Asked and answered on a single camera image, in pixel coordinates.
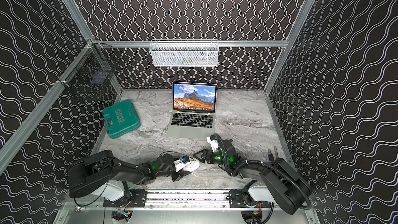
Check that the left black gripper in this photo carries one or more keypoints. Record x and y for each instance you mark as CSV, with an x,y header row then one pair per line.
x,y
176,172

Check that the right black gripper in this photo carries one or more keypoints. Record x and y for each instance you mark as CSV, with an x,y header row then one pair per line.
x,y
203,154

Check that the silver laptop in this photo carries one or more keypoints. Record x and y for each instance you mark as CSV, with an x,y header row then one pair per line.
x,y
193,111

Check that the white wireless mouse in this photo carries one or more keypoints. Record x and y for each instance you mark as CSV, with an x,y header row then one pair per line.
x,y
191,166

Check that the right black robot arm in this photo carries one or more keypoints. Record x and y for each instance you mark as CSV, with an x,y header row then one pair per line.
x,y
275,181

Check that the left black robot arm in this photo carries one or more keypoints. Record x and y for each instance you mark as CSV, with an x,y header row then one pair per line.
x,y
88,174

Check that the black orange screwdriver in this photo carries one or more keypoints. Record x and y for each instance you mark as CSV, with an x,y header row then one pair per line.
x,y
270,155

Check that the green plastic case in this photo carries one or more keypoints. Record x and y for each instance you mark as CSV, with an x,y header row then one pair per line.
x,y
121,118

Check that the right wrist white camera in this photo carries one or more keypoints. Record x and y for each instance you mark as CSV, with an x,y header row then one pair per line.
x,y
214,141

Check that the wrist white camera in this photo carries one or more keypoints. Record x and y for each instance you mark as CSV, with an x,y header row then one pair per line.
x,y
214,141
181,163

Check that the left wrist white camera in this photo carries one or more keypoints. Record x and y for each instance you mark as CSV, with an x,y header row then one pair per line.
x,y
181,163

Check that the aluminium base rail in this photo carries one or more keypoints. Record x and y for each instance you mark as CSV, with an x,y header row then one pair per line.
x,y
178,200

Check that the white wire mesh basket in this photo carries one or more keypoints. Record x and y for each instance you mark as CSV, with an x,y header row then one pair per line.
x,y
184,52

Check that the black wire basket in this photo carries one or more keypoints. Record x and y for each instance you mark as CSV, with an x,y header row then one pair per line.
x,y
90,79

